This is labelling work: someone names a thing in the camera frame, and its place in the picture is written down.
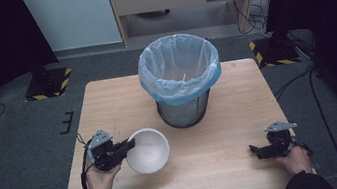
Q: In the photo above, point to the white bowl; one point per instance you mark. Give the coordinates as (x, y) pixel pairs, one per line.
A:
(149, 151)

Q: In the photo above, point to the small wooden stick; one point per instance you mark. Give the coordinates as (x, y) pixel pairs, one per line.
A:
(184, 77)

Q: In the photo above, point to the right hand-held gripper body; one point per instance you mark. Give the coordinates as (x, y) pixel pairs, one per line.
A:
(280, 140)

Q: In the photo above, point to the person's left hand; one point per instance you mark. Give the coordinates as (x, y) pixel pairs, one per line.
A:
(100, 182)

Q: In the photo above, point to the striped black stand base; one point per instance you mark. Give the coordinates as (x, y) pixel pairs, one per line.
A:
(50, 83)
(273, 53)

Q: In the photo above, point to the black mesh trash bin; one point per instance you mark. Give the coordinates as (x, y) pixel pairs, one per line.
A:
(186, 112)

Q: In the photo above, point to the person's right hand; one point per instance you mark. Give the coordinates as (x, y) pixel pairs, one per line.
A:
(296, 160)

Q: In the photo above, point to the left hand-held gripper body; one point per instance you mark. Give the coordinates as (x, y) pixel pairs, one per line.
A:
(104, 153)

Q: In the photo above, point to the blue plastic bin liner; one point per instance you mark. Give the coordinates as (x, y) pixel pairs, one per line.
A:
(178, 62)

